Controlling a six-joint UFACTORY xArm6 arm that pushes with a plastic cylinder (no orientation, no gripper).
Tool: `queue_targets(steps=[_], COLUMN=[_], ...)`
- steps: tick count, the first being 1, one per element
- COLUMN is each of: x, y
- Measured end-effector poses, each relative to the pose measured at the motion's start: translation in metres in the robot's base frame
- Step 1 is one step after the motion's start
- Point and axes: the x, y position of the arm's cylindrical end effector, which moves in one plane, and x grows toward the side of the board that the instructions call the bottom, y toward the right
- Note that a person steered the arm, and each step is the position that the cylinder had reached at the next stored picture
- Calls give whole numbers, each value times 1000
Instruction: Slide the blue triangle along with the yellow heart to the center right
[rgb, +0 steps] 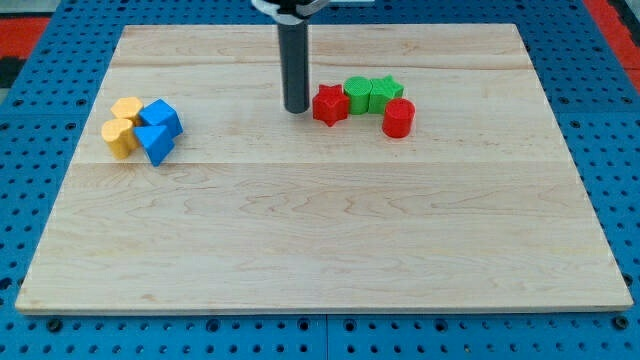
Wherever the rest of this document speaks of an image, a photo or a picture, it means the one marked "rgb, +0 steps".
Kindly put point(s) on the blue triangle block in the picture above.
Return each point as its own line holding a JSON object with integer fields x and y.
{"x": 156, "y": 141}

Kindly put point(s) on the yellow heart block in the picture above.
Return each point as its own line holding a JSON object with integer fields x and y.
{"x": 119, "y": 136}

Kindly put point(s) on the red star block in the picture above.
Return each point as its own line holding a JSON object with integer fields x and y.
{"x": 330, "y": 105}

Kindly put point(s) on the green cylinder block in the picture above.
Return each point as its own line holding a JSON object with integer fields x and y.
{"x": 358, "y": 90}

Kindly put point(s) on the red cylinder block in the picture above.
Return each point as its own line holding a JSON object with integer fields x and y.
{"x": 398, "y": 118}

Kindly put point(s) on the light wooden board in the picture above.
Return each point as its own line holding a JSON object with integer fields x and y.
{"x": 480, "y": 209}

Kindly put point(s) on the green star block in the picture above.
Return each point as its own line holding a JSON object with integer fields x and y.
{"x": 383, "y": 90}

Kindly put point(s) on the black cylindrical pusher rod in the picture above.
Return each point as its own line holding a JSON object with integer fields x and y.
{"x": 294, "y": 56}

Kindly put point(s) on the blue cube block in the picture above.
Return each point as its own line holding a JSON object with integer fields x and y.
{"x": 160, "y": 113}

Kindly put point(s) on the yellow hexagon block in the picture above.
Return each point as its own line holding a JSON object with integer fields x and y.
{"x": 128, "y": 108}

